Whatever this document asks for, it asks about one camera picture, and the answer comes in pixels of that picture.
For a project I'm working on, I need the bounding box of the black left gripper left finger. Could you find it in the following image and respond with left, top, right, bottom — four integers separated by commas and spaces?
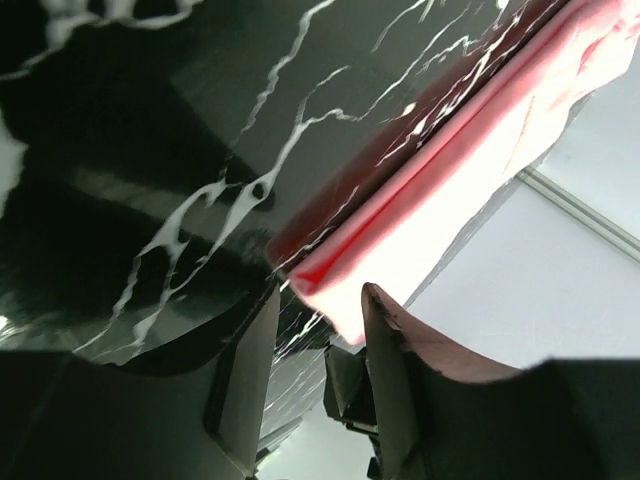
1, 282, 280, 479

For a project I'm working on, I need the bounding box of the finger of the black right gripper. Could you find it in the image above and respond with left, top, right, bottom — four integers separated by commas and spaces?
323, 345, 378, 435

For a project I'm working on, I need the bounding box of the right aluminium frame post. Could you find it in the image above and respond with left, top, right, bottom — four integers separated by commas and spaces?
517, 167, 639, 263

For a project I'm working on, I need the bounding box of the pink t shirt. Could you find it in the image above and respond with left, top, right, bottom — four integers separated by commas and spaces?
289, 1, 639, 344

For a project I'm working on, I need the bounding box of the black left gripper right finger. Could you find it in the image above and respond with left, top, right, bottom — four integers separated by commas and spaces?
361, 283, 639, 479

